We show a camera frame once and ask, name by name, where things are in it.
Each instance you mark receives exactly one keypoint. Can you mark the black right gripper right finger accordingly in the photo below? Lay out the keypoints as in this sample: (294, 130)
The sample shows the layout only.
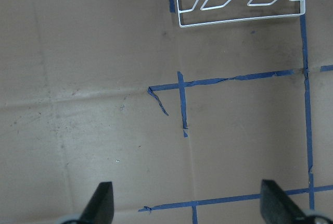
(276, 207)

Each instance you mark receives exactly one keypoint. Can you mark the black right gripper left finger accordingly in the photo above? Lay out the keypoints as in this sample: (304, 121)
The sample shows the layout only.
(100, 208)

